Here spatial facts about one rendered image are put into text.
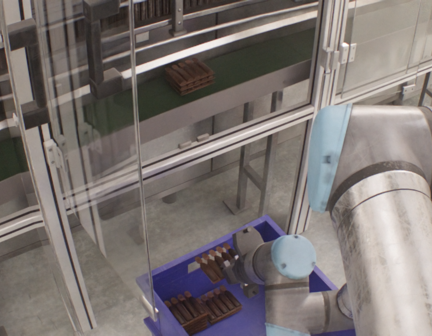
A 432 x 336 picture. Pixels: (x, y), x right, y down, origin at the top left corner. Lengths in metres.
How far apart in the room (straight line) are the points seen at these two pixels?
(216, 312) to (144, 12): 0.82
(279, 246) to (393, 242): 0.61
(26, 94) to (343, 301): 0.75
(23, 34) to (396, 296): 0.48
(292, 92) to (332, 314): 1.17
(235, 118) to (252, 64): 0.40
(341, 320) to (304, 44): 0.93
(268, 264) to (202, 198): 1.10
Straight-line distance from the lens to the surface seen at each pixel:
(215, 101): 1.53
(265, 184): 1.91
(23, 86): 1.16
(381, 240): 0.52
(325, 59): 1.57
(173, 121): 1.49
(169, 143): 1.91
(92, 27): 0.69
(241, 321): 1.61
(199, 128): 1.94
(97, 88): 0.74
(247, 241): 1.26
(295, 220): 2.03
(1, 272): 2.07
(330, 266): 2.04
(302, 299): 1.12
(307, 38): 1.81
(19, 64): 1.13
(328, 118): 0.59
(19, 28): 0.65
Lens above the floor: 1.60
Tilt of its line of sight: 43 degrees down
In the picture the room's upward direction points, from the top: 1 degrees clockwise
